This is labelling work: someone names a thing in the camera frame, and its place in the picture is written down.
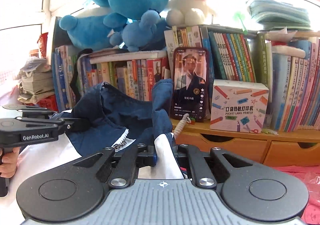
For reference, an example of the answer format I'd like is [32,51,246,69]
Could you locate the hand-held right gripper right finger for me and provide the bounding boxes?
[176,144,253,188]

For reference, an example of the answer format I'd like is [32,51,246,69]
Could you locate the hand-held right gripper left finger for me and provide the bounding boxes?
[74,143,157,188]

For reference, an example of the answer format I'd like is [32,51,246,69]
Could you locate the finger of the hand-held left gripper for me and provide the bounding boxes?
[59,117,91,133]

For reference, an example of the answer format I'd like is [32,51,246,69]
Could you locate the navy and white jacket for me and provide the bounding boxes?
[10,79,187,215]

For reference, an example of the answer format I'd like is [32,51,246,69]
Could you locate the person's left hand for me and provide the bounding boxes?
[0,147,21,178]

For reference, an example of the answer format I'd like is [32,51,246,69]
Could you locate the red plastic crate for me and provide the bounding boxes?
[37,95,60,113]

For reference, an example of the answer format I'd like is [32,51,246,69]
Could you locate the wooden drawer organizer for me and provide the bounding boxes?
[172,117,320,168]

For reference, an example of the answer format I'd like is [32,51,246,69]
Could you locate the row of tall blue books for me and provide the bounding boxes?
[53,45,78,111]

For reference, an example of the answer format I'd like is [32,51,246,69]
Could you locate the stack of paper workbooks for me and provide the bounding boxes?
[17,56,55,106]

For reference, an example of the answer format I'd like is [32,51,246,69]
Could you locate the white pencil-print box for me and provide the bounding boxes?
[209,79,270,134]

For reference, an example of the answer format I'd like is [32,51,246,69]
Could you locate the row of thick colourful books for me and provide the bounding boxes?
[77,50,173,106]

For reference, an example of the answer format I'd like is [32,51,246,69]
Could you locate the black smartphone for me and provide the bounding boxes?
[170,46,210,123]

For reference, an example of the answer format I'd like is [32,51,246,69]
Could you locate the red plastic basket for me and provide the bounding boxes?
[37,32,48,58]

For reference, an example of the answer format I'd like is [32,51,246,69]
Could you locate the brown flat board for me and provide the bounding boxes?
[47,16,63,65]

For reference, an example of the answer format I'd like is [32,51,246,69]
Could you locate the blue whale plush toy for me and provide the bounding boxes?
[59,7,125,51]

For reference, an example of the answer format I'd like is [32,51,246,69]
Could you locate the row of thin colourful books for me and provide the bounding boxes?
[164,25,320,133]

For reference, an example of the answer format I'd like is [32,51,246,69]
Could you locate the blue round-faced plush toy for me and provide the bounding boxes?
[103,0,170,52]

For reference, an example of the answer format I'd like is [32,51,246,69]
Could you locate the green clover ornament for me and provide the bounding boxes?
[233,11,250,35]

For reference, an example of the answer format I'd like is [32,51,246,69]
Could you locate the stack of green folders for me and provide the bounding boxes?
[246,0,312,32]

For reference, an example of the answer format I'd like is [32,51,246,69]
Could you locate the white charging cable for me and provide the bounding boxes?
[173,112,198,141]

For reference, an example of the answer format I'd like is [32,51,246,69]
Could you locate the black strap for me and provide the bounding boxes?
[69,49,93,98]

